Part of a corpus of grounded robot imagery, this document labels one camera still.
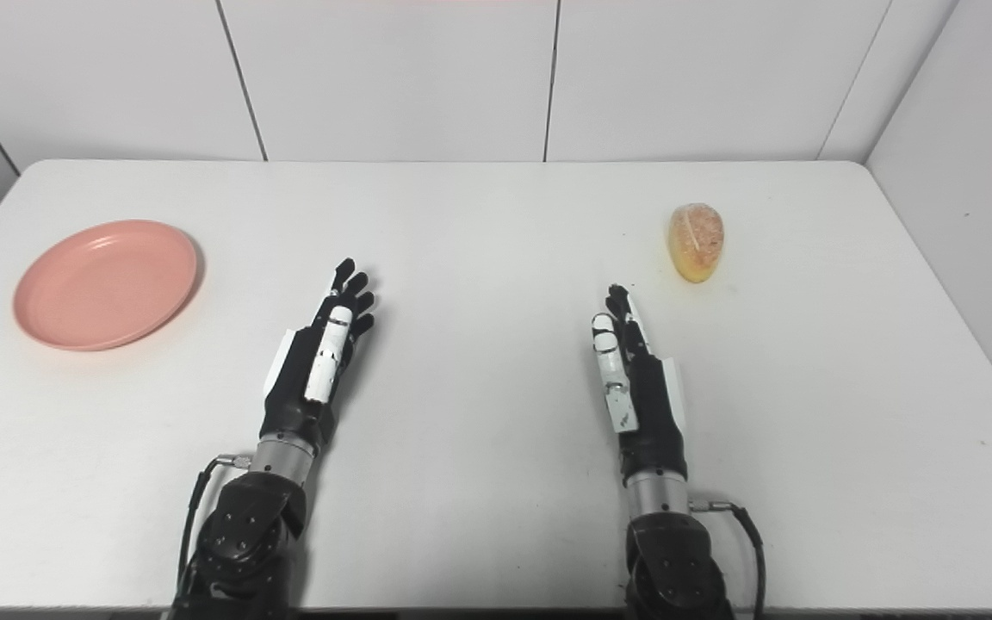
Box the oval bread roll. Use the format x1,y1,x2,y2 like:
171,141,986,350
667,202,725,284

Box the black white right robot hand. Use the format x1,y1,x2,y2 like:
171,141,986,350
591,284,688,483

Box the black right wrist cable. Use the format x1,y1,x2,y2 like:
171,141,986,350
689,499,769,620

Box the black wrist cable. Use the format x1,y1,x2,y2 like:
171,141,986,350
689,499,769,620
174,454,252,599

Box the pink round plate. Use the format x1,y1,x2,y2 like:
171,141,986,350
13,219,201,352

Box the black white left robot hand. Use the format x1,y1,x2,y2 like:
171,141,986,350
260,257,376,449

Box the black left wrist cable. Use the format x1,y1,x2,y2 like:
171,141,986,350
174,454,252,599

